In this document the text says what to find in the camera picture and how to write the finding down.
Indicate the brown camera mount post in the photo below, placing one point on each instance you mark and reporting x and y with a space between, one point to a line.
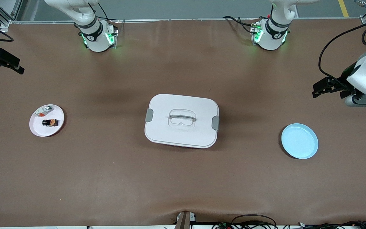
183 221

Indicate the pink round plate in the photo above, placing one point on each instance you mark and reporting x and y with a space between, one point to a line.
48 130

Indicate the white lidded storage box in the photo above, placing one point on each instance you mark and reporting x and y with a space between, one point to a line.
183 138

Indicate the grey box latch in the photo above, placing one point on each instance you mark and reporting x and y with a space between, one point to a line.
149 115
215 123

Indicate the brown table mat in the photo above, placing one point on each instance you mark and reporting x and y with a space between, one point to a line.
106 175

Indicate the metal table edge rail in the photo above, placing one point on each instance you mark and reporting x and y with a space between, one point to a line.
186 20

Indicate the small white red packet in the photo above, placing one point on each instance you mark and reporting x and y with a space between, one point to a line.
44 110

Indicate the light blue round plate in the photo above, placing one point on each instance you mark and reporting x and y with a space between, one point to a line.
300 141

